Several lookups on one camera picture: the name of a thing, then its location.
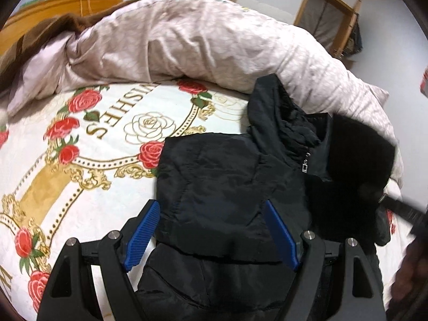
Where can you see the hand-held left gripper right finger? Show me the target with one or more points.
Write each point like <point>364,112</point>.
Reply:
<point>281,237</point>

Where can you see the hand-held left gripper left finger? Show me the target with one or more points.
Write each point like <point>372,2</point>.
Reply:
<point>142,237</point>

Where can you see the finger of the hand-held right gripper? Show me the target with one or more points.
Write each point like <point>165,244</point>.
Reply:
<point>404,209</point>

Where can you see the black padded jacket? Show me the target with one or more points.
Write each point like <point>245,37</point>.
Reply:
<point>220,187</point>

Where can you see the hanging dark clothes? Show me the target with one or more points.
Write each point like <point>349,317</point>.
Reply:
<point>355,38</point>

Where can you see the person's right hand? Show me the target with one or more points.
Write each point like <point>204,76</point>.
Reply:
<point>413,274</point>

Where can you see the rose printed bed blanket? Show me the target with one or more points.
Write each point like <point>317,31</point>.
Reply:
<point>67,160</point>

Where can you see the light pink pillow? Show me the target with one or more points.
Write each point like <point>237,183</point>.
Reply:
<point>36,73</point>

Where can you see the pink leaf-print duvet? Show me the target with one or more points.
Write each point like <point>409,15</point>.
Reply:
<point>200,40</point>

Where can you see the brown blanket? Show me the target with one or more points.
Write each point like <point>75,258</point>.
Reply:
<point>43,33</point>

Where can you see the wooden headboard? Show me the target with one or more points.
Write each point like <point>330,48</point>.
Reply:
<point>43,10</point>

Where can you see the wooden door frame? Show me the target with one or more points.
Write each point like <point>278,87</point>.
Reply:
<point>326,16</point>

